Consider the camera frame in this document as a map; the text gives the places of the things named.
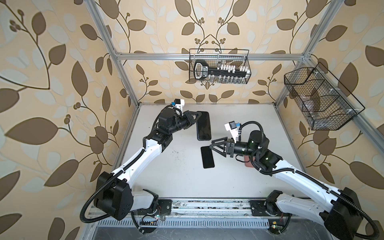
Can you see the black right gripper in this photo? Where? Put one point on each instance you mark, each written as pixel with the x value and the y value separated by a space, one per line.
pixel 230 147

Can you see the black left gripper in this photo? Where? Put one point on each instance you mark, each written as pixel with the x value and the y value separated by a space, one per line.
pixel 189 119

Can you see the black phone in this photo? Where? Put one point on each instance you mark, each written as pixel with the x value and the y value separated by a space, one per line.
pixel 207 157

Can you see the pink phone case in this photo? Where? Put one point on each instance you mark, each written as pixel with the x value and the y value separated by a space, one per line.
pixel 248 164

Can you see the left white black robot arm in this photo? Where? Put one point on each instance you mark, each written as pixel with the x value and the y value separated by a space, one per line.
pixel 114 196

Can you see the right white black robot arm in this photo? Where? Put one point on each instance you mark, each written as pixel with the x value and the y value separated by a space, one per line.
pixel 339 211

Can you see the black tool in basket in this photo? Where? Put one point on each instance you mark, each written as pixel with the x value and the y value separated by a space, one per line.
pixel 202 70

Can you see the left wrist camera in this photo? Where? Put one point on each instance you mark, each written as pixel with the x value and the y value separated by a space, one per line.
pixel 178 103

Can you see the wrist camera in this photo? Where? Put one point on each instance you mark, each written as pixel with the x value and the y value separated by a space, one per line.
pixel 178 103
pixel 234 129

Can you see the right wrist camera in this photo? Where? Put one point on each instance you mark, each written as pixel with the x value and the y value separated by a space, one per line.
pixel 234 129

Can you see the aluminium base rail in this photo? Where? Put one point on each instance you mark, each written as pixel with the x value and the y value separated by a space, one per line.
pixel 212 208

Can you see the back wall wire basket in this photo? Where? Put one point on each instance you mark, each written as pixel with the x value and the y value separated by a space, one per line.
pixel 237 57

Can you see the wall wire basket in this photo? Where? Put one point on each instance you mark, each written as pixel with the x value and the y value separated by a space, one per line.
pixel 326 103
pixel 237 57

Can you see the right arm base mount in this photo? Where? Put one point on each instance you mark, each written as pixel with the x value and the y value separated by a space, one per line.
pixel 279 222

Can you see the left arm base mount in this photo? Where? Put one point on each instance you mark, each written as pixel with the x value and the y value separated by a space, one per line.
pixel 147 220

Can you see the right wall wire basket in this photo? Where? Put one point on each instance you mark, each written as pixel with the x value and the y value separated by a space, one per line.
pixel 326 103

